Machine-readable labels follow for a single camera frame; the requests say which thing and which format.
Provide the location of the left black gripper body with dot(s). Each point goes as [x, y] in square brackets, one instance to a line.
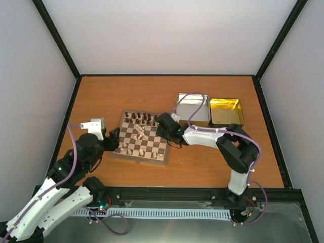
[110, 147]

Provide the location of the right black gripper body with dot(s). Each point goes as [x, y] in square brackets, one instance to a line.
[164, 134]

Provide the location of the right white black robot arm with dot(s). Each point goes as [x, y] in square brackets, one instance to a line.
[239, 150]

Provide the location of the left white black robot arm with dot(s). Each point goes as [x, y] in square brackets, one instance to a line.
[47, 208]

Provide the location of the wooden chess board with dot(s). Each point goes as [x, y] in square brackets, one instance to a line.
[128, 134]

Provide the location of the white chess piece lying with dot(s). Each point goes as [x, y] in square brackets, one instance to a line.
[141, 132]

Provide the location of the silver open tin box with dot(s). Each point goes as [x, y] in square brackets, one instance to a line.
[187, 106]

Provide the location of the gold tin lid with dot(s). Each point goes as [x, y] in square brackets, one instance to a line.
[225, 112]

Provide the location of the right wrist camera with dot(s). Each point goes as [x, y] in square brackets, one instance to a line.
[175, 117]

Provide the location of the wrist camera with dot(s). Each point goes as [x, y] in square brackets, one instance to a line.
[175, 117]
[98, 123]

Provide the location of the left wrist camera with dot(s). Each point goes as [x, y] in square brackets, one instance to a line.
[98, 123]

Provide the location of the light blue cable duct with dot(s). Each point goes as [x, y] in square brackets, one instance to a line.
[149, 213]

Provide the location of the black frame rail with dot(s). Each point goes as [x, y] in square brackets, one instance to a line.
[216, 196]

